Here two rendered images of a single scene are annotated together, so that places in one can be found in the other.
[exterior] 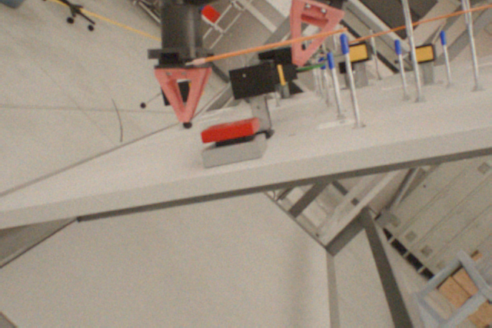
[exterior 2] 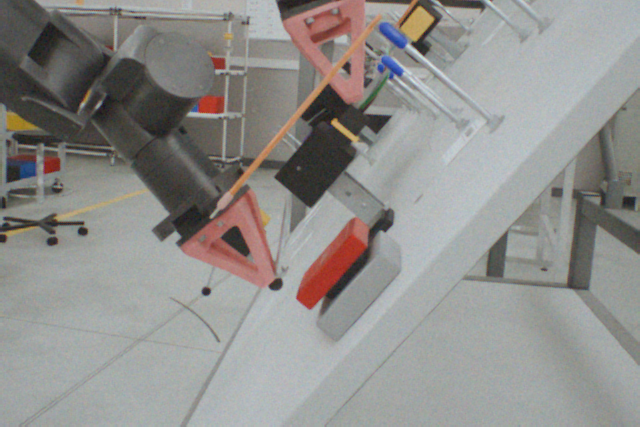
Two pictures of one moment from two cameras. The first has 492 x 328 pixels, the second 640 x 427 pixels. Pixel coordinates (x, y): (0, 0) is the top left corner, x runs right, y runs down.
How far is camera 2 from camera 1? 5 cm
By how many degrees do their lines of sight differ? 5
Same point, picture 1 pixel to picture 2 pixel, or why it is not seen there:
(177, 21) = (162, 165)
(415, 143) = (592, 96)
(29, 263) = not seen: outside the picture
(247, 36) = (275, 96)
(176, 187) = (319, 401)
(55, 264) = not seen: outside the picture
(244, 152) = (373, 280)
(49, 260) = not seen: outside the picture
